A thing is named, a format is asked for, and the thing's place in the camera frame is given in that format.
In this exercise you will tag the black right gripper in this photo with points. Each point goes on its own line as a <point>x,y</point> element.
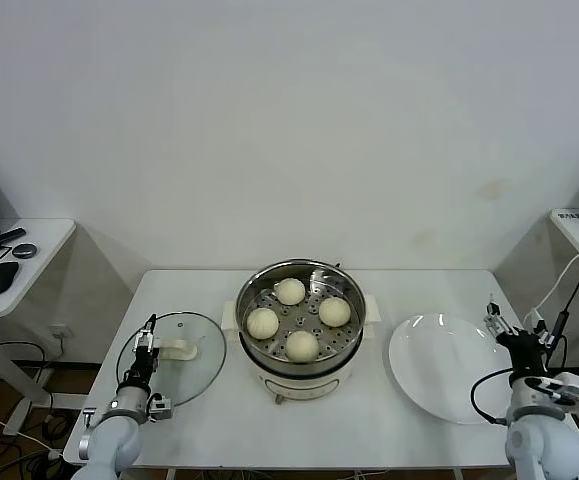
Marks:
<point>521,347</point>

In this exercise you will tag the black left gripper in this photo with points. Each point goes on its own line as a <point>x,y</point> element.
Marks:
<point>141,365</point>

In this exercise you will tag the white steamed baozi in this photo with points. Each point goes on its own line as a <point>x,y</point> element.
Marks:
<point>289,291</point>
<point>302,346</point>
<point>334,311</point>
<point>262,322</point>

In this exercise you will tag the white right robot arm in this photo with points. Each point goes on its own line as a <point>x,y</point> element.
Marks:
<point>544,440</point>

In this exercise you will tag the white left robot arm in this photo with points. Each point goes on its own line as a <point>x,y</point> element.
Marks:
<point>111,440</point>

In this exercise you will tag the steel steamer pot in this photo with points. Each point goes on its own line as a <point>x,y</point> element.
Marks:
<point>304,385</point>

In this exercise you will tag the white round plate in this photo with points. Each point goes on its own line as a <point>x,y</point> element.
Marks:
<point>429,380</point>

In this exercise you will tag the white side table with laptop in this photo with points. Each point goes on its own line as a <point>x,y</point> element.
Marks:
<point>44,265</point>

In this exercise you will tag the round black puck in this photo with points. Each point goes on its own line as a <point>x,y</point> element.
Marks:
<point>25,249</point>

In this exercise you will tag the black computer mouse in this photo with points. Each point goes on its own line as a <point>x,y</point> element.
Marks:
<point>0,276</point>

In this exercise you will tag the black bar-shaped device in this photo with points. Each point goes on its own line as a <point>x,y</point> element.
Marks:
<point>11,234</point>

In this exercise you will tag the white work table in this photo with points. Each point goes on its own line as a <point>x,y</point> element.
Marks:
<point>319,435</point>

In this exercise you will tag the white wall socket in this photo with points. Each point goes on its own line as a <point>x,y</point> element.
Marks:
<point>62,330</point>

